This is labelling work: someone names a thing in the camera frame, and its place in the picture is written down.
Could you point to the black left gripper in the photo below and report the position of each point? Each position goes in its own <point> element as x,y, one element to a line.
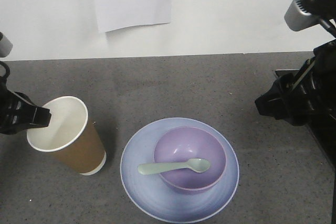
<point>18,112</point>

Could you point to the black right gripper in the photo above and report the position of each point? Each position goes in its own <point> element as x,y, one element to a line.
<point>312,95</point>

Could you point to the brown paper cup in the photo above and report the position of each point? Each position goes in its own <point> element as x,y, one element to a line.
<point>70,136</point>

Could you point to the mint green plastic spoon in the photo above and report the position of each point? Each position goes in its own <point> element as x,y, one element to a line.
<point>198,165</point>

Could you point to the purple plastic bowl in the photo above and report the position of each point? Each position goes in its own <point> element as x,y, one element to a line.
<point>183,143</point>

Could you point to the light blue plate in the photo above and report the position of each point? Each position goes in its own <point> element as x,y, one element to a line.
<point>155,197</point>

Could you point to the black gas cooktop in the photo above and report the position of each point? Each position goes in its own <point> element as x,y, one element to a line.
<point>322,127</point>

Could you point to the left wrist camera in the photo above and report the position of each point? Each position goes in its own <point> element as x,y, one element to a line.
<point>5,46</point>

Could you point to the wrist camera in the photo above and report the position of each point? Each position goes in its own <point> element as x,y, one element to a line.
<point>303,14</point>
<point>5,46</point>

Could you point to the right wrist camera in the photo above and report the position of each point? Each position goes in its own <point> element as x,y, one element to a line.
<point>303,14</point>

